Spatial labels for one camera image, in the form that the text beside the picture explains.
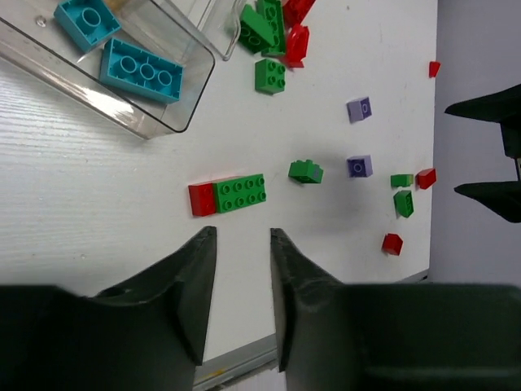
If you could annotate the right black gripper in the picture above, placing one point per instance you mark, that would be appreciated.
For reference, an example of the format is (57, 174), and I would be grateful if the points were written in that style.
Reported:
(503, 198)

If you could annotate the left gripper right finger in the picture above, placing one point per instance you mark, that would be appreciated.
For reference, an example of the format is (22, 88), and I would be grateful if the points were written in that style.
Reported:
(390, 336)

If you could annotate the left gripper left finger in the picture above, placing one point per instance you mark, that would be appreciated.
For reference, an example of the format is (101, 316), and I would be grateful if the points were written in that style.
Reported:
(145, 333)

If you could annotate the red square lego brick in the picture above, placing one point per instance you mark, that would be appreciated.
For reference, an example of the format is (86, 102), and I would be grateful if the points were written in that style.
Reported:
(392, 244)

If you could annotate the purple lego brick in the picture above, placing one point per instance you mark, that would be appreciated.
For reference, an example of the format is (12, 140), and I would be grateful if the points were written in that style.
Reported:
(359, 109)
(359, 166)

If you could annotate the green 2x2 lego brick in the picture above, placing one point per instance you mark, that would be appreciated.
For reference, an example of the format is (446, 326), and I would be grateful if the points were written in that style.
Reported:
(269, 77)

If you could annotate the cyan 2x4 lego brick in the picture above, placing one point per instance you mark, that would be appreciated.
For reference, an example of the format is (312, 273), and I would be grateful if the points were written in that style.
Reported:
(138, 71)

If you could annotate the green sloped lego brick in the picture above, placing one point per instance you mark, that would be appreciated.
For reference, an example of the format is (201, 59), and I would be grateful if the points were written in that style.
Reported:
(256, 34)

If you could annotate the cyan 2x2 lego brick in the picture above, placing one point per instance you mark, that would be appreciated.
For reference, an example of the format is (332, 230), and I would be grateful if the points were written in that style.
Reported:
(87, 22)

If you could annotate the red 2x4 lego brick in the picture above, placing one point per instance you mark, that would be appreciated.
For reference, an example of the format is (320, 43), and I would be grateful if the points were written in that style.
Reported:
(294, 11)

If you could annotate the small red lego right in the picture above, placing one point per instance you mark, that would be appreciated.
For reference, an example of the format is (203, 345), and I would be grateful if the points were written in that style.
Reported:
(426, 178)

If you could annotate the small red lego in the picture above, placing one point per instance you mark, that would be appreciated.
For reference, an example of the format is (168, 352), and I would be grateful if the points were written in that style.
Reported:
(426, 178)
(433, 69)

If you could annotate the small red lego far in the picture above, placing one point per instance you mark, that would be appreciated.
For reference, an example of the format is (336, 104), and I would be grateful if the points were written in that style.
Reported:
(433, 69)

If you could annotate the red lego under green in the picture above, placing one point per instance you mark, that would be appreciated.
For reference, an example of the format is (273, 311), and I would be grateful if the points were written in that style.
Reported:
(203, 201)

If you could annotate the green 2x4 lego on red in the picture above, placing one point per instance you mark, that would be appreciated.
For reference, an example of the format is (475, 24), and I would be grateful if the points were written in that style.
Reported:
(239, 192)

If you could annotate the red round lego piece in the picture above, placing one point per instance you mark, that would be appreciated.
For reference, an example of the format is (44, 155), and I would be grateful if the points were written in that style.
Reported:
(297, 46)

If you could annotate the green 2x4 lego flat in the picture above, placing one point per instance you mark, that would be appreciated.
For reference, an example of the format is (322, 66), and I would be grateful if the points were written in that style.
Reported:
(271, 10)

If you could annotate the clear plastic container upper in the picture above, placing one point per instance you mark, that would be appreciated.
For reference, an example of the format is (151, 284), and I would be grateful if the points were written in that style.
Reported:
(214, 22)

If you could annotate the clear plastic container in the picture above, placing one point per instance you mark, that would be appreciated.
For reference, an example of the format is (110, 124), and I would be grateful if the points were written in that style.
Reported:
(214, 22)
(33, 40)

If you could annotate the clear plastic container lower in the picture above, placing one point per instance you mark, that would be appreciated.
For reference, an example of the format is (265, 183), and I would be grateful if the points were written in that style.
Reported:
(33, 40)

